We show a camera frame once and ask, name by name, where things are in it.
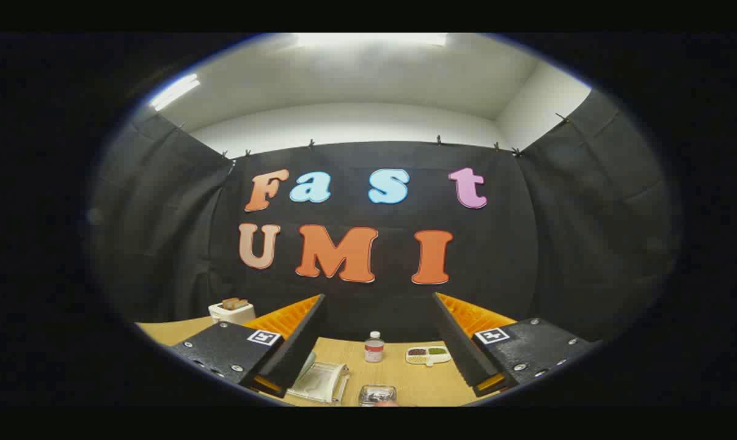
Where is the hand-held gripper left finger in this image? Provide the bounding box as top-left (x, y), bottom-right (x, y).
top-left (172, 293), bottom-right (328, 398)

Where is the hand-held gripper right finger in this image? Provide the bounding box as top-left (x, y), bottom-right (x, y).
top-left (431, 292), bottom-right (603, 398)

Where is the white wire dish rack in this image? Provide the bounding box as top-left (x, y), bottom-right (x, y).
top-left (286, 351), bottom-right (351, 404)

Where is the metal mesh basket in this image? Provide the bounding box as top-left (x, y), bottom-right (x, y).
top-left (359, 384), bottom-right (398, 408)

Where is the white divided dish with beans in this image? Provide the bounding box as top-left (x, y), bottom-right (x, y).
top-left (405, 345), bottom-right (452, 367)

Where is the white drip tray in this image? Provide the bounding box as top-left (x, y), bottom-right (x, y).
top-left (292, 364), bottom-right (345, 401)

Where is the white toaster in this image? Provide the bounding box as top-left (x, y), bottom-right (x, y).
top-left (208, 298), bottom-right (256, 326)

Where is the clear water bottle red label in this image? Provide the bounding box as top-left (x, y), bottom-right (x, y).
top-left (364, 331), bottom-right (385, 363)

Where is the black backdrop cloth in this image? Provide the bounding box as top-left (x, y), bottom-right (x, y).
top-left (90, 89), bottom-right (675, 343)

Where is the ceiling light panel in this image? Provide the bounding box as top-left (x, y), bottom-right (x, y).
top-left (150, 73), bottom-right (201, 111)

